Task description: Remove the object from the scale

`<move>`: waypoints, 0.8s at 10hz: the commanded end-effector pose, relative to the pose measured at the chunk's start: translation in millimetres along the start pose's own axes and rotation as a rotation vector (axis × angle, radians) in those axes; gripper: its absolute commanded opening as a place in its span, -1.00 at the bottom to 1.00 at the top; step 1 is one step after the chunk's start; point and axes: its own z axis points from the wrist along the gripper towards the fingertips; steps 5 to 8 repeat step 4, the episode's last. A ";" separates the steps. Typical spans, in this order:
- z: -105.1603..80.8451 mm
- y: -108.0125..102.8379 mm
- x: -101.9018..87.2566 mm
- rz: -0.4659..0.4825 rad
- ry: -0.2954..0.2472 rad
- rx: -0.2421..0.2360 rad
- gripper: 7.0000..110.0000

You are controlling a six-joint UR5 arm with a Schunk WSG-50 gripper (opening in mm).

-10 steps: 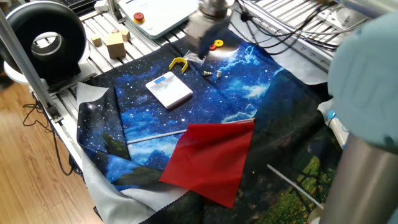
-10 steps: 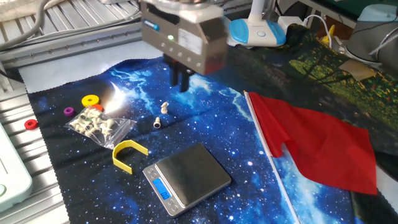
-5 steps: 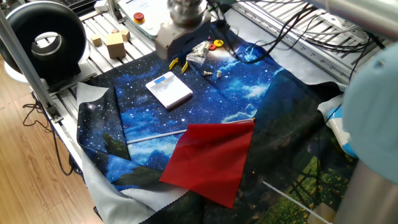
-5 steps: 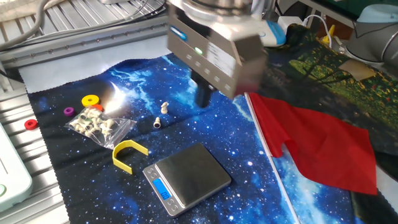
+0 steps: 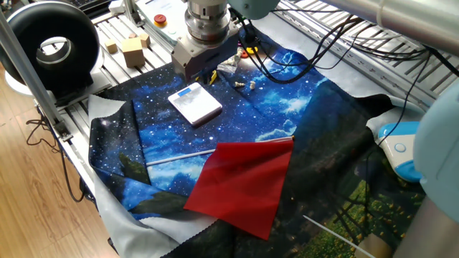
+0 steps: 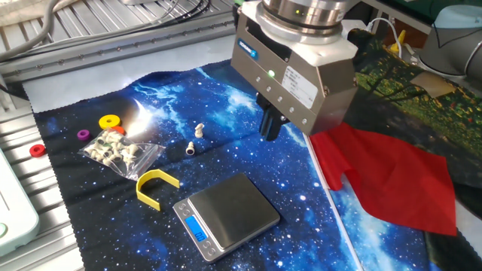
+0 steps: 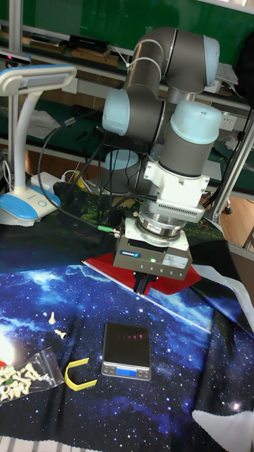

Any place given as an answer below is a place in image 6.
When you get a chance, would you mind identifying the aluminium profile rail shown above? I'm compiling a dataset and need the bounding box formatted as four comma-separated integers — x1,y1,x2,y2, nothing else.
0,20,242,84

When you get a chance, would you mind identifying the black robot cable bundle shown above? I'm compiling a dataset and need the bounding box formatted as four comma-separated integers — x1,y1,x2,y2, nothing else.
112,0,212,29

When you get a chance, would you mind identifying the red flag with white pole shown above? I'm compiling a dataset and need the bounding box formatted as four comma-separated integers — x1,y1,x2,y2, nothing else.
303,122,458,271

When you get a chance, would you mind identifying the white mint-edged device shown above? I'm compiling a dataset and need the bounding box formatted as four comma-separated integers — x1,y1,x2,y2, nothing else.
0,148,41,257

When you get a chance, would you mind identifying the yellow cable connector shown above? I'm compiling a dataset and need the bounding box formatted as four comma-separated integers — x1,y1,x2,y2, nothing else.
389,29,408,53

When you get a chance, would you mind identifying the yellow U-shaped plastic strip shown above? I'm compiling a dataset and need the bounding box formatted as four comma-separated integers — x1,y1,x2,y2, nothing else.
136,169,181,212

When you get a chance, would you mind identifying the clear bag of chess pieces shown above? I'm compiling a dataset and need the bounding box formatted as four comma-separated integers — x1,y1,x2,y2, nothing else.
77,127,166,182

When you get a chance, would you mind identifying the white adapter cable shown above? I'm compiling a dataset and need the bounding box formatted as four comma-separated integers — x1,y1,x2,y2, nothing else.
365,17,403,59

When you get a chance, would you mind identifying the yellow plastic ring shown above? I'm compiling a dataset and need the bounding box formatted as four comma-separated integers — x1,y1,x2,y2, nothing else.
98,114,122,130

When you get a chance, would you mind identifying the tan paper patch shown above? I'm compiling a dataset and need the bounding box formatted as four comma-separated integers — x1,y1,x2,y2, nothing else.
410,70,457,99

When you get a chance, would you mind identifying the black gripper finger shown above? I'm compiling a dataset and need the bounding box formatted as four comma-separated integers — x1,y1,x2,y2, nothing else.
256,93,273,141
270,105,290,142

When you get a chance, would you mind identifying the beige fabric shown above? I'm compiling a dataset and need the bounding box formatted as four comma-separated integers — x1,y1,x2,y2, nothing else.
0,0,82,27

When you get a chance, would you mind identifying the white power adapter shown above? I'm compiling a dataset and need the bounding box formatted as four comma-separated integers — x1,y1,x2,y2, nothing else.
340,19,368,38

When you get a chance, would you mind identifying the grey flexible hose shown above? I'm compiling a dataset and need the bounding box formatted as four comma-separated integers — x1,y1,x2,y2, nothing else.
0,0,61,63

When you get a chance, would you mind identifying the silver Schunk gripper body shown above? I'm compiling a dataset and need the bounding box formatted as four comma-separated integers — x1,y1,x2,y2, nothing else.
230,7,359,136

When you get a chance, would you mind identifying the silver digital pocket scale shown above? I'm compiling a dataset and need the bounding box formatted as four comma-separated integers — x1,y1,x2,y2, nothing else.
172,172,282,263

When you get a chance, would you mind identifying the galaxy print cloth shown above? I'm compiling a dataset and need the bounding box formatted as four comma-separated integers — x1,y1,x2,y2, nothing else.
22,28,482,271

